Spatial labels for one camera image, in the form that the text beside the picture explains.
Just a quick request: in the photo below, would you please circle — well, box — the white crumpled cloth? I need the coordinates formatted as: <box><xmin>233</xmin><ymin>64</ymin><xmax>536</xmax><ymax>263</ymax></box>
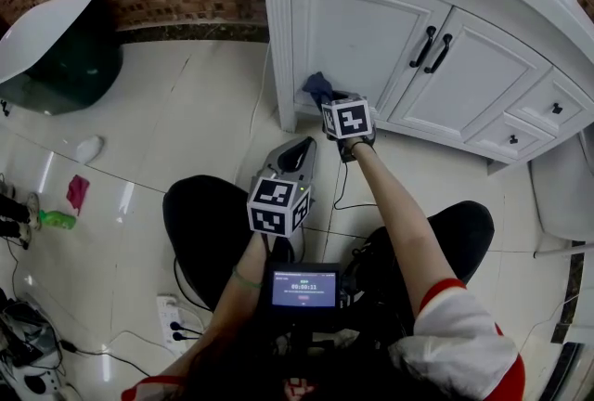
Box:
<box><xmin>75</xmin><ymin>135</ymin><xmax>105</xmax><ymax>165</ymax></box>

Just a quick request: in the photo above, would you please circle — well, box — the person's right forearm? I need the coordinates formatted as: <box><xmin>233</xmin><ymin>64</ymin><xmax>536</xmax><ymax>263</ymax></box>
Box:
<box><xmin>350</xmin><ymin>141</ymin><xmax>458</xmax><ymax>313</ymax></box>

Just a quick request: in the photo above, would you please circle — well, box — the white device with black dials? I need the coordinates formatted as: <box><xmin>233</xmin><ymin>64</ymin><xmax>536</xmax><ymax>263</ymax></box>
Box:
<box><xmin>12</xmin><ymin>368</ymin><xmax>64</xmax><ymax>401</ymax></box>

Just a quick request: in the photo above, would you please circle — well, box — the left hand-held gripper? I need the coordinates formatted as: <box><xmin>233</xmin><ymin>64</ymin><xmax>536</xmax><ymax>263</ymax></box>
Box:
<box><xmin>247</xmin><ymin>136</ymin><xmax>319</xmax><ymax>239</ymax></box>

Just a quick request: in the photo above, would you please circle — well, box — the dark blue cloth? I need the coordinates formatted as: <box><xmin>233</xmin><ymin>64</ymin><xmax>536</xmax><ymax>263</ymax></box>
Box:
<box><xmin>302</xmin><ymin>71</ymin><xmax>336</xmax><ymax>106</ymax></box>

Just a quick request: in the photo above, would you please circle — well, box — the dark green tub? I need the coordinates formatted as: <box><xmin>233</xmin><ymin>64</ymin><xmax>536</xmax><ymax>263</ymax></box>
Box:
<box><xmin>0</xmin><ymin>13</ymin><xmax>124</xmax><ymax>116</ymax></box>

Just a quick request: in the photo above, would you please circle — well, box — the white pipe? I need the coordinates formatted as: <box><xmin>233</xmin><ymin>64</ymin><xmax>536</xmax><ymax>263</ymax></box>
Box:
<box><xmin>533</xmin><ymin>243</ymin><xmax>594</xmax><ymax>260</ymax></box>

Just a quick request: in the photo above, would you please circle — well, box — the pink cloth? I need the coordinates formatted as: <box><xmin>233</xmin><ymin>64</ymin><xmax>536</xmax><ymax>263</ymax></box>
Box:
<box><xmin>65</xmin><ymin>174</ymin><xmax>91</xmax><ymax>216</ymax></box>

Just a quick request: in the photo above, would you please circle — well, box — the person's right leg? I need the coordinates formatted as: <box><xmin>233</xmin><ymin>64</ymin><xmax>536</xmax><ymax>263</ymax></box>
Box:
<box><xmin>342</xmin><ymin>200</ymin><xmax>496</xmax><ymax>338</ymax></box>

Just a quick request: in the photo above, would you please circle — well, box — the white sink cabinet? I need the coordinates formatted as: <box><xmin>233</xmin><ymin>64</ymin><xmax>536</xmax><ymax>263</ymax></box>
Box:
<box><xmin>258</xmin><ymin>0</ymin><xmax>594</xmax><ymax>177</ymax></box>

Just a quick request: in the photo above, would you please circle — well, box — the black monitor with lit screen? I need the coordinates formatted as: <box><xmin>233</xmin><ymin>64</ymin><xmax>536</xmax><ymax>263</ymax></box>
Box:
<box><xmin>265</xmin><ymin>262</ymin><xmax>342</xmax><ymax>324</ymax></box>

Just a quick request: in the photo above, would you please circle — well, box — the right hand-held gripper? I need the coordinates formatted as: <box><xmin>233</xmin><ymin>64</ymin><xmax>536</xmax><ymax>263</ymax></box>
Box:
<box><xmin>321</xmin><ymin>88</ymin><xmax>377</xmax><ymax>163</ymax></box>

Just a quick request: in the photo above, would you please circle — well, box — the green plastic bottle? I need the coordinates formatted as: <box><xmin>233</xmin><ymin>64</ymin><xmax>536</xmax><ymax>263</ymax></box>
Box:
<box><xmin>37</xmin><ymin>209</ymin><xmax>77</xmax><ymax>231</ymax></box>

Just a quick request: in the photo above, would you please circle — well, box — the green wrist band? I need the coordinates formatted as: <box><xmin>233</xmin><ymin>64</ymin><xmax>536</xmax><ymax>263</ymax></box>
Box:
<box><xmin>231</xmin><ymin>266</ymin><xmax>264</xmax><ymax>290</ymax></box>

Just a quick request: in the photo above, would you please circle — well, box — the black floor cable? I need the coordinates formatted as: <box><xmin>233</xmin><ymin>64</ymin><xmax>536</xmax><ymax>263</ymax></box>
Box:
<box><xmin>58</xmin><ymin>339</ymin><xmax>151</xmax><ymax>378</ymax></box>

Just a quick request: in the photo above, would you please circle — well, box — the black cabinet door handle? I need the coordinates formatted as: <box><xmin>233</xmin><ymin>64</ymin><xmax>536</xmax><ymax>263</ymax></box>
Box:
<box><xmin>423</xmin><ymin>32</ymin><xmax>454</xmax><ymax>75</ymax></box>
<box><xmin>408</xmin><ymin>25</ymin><xmax>438</xmax><ymax>69</ymax></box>

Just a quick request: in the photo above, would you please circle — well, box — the white and red shirt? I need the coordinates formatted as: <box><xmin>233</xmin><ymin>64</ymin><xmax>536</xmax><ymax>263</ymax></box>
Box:
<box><xmin>121</xmin><ymin>278</ymin><xmax>528</xmax><ymax>401</ymax></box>

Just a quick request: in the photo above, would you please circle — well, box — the white power strip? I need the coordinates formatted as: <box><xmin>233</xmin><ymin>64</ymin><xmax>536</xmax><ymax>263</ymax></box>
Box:
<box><xmin>156</xmin><ymin>293</ymin><xmax>187</xmax><ymax>345</ymax></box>

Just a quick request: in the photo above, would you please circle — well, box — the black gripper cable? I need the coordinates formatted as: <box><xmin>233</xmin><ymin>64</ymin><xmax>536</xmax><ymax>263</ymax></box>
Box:
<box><xmin>332</xmin><ymin>157</ymin><xmax>378</xmax><ymax>212</ymax></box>

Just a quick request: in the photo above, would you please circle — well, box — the thin white cable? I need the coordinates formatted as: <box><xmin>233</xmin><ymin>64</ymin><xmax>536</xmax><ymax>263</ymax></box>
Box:
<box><xmin>249</xmin><ymin>40</ymin><xmax>273</xmax><ymax>136</ymax></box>

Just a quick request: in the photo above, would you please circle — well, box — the person's left forearm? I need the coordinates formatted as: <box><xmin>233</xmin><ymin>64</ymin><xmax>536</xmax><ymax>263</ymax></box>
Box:
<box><xmin>152</xmin><ymin>230</ymin><xmax>271</xmax><ymax>391</ymax></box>

